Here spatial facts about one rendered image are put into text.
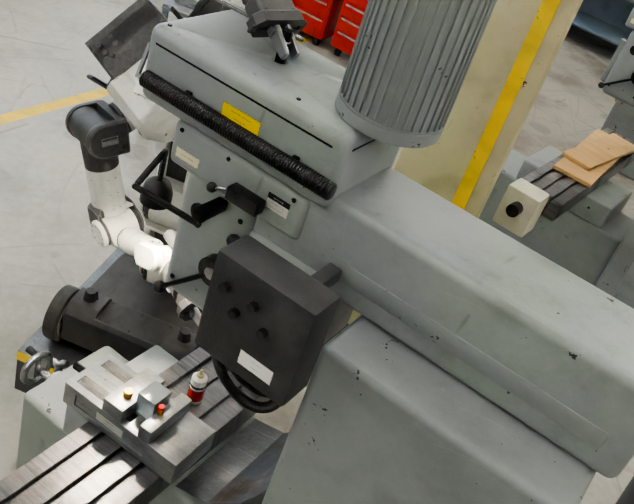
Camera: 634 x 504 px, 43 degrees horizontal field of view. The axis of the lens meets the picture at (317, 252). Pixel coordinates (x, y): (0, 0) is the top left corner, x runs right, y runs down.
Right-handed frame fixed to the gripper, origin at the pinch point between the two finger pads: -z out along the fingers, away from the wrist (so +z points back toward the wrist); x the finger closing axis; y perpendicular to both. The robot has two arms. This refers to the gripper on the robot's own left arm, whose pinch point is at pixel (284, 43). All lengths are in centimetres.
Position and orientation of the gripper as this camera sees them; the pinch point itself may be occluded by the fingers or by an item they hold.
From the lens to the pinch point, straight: 157.2
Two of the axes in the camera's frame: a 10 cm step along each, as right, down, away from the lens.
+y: 5.4, -3.8, -7.5
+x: -7.5, 1.9, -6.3
